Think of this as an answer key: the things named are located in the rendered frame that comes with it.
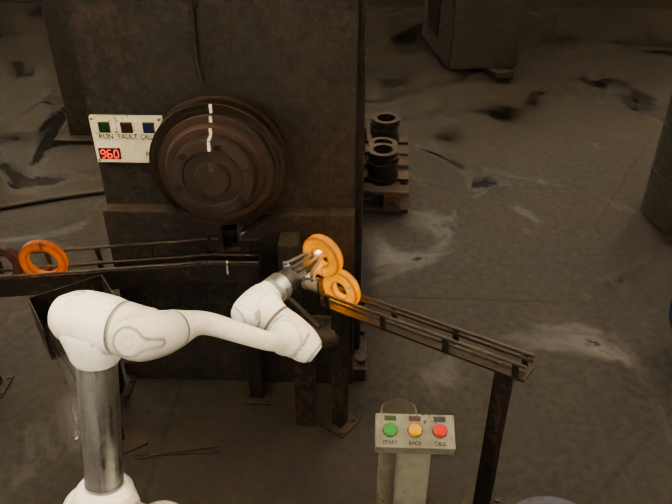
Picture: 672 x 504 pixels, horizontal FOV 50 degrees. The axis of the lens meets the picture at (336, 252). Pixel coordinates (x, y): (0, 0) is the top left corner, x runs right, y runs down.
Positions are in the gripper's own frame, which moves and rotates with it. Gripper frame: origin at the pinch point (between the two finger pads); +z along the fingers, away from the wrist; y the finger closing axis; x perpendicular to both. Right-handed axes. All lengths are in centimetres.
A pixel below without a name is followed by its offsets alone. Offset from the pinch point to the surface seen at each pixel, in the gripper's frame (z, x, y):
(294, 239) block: 13.7, -12.8, -24.7
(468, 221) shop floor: 180, -101, -35
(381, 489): -21, -75, 38
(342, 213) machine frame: 30.3, -6.5, -14.4
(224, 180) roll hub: -7.3, 19.8, -34.8
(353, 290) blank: 8.0, -19.0, 6.5
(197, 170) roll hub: -12.0, 23.7, -42.1
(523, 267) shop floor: 155, -100, 12
